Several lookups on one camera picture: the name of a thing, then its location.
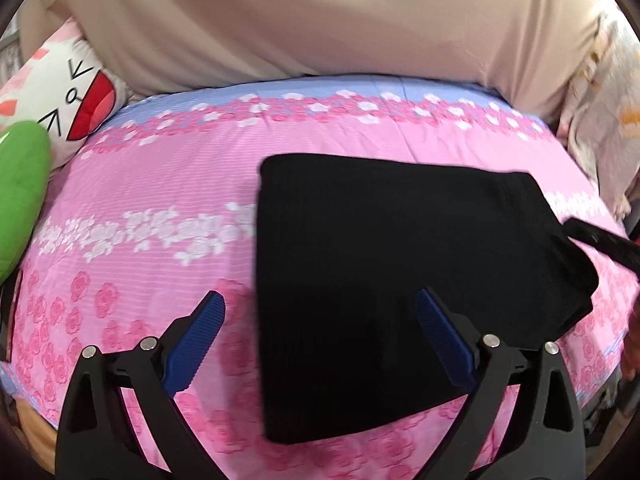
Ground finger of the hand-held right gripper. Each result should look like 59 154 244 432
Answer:
562 216 640 277

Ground pink floral bedsheet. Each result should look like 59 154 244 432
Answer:
0 74 640 480

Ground green plush pillow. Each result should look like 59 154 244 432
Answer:
0 121 53 286

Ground black pants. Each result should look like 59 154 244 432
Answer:
254 154 600 445

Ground pale floral curtain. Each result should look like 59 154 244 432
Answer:
555 10 640 221

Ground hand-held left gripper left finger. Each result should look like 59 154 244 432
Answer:
55 290 228 480

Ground white cat face pillow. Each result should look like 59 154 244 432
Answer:
0 20 132 168

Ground beige cloth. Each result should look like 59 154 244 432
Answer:
20 0 616 121

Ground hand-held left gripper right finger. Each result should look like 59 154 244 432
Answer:
415 287 586 480

